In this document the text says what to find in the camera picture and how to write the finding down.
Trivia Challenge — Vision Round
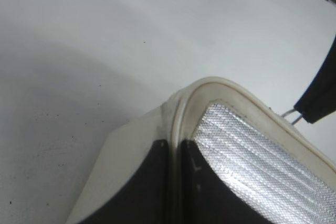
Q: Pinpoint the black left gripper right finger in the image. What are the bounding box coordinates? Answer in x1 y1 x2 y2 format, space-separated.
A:
181 140 271 224

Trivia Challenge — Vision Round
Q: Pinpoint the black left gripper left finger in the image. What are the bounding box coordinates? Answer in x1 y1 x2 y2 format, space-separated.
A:
83 140 167 223

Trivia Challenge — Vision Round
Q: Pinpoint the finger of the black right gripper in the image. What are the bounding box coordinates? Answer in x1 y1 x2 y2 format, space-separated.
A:
294 42 336 123

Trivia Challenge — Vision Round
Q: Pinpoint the metal zipper pull ring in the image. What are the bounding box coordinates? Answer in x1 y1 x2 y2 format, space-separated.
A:
282 110 304 125

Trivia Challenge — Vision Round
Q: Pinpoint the cream zippered bag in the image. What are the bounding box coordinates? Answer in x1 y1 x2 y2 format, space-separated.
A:
67 77 335 223

